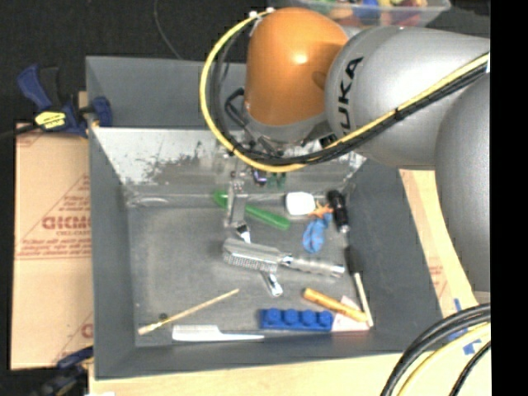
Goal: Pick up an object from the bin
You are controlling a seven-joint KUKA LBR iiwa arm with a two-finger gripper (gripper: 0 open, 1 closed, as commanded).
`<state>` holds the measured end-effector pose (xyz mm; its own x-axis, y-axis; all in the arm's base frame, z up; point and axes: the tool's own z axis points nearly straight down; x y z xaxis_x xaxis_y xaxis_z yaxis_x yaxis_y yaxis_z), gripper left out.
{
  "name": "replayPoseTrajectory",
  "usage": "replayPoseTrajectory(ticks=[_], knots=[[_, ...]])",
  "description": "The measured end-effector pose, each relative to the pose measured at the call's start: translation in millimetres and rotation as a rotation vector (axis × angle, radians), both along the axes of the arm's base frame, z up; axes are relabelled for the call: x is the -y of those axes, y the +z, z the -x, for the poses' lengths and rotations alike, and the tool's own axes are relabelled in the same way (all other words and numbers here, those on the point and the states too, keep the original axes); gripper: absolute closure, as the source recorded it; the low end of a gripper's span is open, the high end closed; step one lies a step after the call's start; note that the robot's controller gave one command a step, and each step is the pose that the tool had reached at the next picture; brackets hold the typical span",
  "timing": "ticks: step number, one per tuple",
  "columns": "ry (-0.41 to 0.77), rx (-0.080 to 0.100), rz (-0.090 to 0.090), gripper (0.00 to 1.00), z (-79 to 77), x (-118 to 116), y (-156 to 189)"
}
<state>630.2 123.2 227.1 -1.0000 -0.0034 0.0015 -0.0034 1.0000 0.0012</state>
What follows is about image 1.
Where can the short pale wooden stick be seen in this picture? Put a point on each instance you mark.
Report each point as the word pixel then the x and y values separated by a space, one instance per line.
pixel 363 299

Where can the brown cardboard board red print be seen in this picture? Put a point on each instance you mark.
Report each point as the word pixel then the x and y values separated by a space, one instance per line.
pixel 49 262

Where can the silver metal tool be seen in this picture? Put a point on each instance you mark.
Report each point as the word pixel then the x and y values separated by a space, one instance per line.
pixel 255 256

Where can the blue toy building brick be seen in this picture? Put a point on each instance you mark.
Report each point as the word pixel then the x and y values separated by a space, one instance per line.
pixel 295 319

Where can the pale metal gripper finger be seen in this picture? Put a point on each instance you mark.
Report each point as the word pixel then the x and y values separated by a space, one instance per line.
pixel 244 235
pixel 237 208

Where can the yellow-orange tube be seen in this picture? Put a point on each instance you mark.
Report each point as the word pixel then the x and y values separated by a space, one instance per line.
pixel 330 303

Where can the grey metal bin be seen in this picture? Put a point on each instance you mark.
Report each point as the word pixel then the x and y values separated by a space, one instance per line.
pixel 185 241

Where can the blue crumpled toy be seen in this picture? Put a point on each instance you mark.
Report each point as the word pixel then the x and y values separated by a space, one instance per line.
pixel 313 235

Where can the white plastic comb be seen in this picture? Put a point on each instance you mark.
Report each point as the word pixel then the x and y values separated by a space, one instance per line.
pixel 198 333

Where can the green plastic stick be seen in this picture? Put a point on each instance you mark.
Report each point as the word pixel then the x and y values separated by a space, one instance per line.
pixel 268 218

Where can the small shiny metal piece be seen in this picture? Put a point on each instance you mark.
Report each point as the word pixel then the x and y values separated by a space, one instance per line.
pixel 273 285

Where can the black cylinder on white bracket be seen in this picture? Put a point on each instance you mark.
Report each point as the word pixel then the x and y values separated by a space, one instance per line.
pixel 337 208

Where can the pale pink card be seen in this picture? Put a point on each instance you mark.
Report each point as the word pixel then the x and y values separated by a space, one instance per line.
pixel 348 325

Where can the thin pale wooden stick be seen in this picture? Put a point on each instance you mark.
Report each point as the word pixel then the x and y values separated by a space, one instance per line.
pixel 189 312

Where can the orange star-shaped toy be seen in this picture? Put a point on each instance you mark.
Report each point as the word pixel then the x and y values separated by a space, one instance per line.
pixel 321 210

